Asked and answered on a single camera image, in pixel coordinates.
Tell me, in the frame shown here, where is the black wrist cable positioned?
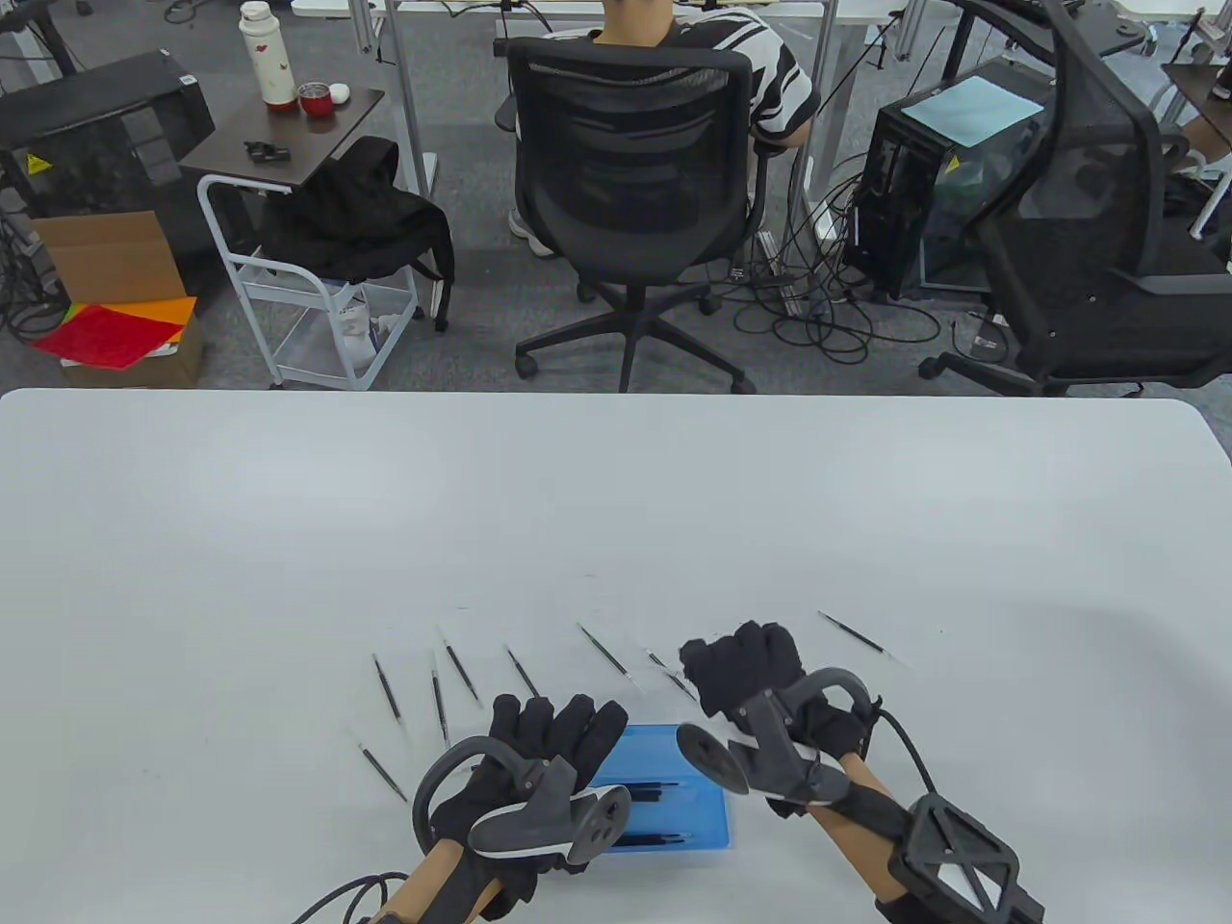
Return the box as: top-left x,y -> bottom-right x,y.
871,707 -> 939,800
289,871 -> 415,924

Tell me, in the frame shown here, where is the white power strip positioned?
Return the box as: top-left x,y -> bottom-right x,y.
754,229 -> 808,319

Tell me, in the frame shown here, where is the group of black pen refills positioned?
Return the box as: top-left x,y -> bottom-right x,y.
354,612 -> 906,805

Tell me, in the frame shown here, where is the white desk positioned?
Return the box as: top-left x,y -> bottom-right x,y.
289,0 -> 906,242

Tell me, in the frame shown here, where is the dark wooden side table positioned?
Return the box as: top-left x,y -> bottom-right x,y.
178,89 -> 386,190

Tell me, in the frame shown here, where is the person's left forearm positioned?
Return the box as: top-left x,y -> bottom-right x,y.
375,842 -> 506,924

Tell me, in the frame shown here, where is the black glass-sided computer tower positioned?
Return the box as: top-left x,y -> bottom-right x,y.
842,58 -> 1055,304

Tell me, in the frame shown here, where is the grey hand controller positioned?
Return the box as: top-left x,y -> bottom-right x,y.
412,736 -> 634,875
676,669 -> 873,806

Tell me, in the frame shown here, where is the black curved desk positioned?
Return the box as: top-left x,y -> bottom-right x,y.
948,0 -> 1156,61

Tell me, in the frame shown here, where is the red paper sheet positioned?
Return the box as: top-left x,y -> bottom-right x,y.
32,302 -> 186,371

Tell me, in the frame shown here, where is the person's left hand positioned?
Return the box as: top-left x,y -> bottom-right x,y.
430,693 -> 629,917

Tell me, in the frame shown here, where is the white thermos bottle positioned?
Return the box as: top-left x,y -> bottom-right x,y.
238,2 -> 299,113

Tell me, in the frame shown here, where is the tangle of black floor cables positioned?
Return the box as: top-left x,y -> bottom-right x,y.
727,144 -> 949,367

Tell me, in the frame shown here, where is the black equipment case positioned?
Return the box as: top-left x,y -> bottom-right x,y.
0,50 -> 218,266

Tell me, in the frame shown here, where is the person's right hand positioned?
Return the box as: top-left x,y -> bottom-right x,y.
680,621 -> 877,819

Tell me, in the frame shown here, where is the white plastic bag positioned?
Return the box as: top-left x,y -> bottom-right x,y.
332,282 -> 400,378

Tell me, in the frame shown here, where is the black cable bundle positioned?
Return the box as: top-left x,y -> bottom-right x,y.
0,207 -> 70,343

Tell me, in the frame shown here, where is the black high-back office chair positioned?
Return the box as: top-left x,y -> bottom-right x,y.
919,0 -> 1232,398

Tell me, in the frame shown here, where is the blue stationery box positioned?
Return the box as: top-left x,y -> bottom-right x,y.
587,724 -> 734,853

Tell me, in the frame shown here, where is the person's right forearm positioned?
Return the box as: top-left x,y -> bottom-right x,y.
807,756 -> 915,911

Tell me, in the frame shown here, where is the light blue paper sheet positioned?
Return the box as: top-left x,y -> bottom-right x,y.
900,75 -> 1047,148

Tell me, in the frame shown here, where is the dark wooden desk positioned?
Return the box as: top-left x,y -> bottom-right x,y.
1160,60 -> 1232,126

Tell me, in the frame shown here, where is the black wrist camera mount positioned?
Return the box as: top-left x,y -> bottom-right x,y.
874,794 -> 1047,924

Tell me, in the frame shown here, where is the black mesh office chair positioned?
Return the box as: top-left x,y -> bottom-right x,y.
494,37 -> 771,394

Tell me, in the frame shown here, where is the white metal cart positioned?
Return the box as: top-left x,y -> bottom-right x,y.
197,173 -> 424,392

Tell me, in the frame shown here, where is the black desk leg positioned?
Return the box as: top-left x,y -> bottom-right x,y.
0,0 -> 80,78

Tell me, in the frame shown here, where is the black jacket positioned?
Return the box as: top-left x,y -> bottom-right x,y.
258,136 -> 456,334

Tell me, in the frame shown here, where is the open brown cardboard box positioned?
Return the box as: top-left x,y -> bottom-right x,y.
29,210 -> 187,307

